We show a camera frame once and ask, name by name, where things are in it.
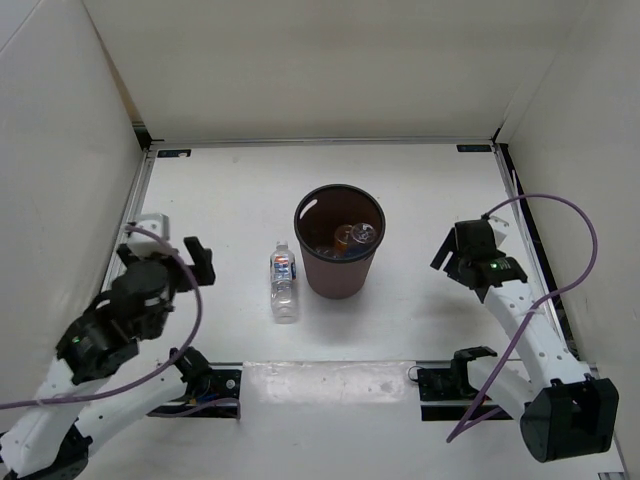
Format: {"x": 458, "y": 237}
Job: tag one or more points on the clear unlabeled plastic bottle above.
{"x": 328, "y": 252}

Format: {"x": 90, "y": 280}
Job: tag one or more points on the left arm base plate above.
{"x": 212, "y": 393}

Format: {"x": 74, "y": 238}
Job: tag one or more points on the left blue corner sticker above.
{"x": 174, "y": 153}

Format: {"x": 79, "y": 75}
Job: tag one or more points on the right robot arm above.
{"x": 563, "y": 411}

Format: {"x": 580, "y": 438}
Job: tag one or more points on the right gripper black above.
{"x": 448, "y": 247}

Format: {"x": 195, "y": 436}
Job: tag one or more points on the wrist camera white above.
{"x": 500, "y": 228}
{"x": 148, "y": 234}

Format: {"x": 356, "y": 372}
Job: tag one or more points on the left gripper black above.
{"x": 204, "y": 258}

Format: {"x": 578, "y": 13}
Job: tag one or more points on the right blue corner sticker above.
{"x": 473, "y": 148}

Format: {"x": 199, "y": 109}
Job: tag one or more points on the brown plastic bin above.
{"x": 316, "y": 218}

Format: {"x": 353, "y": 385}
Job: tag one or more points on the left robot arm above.
{"x": 75, "y": 412}

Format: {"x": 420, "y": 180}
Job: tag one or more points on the clear bottle orange blue label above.
{"x": 283, "y": 275}

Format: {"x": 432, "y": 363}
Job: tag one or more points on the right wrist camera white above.
{"x": 500, "y": 228}

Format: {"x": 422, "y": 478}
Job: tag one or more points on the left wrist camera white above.
{"x": 148, "y": 234}

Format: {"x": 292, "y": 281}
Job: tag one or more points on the orange juice bottle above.
{"x": 344, "y": 242}

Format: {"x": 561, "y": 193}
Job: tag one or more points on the blue corner sticker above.
{"x": 473, "y": 148}
{"x": 174, "y": 153}

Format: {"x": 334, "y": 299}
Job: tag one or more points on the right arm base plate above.
{"x": 440, "y": 396}

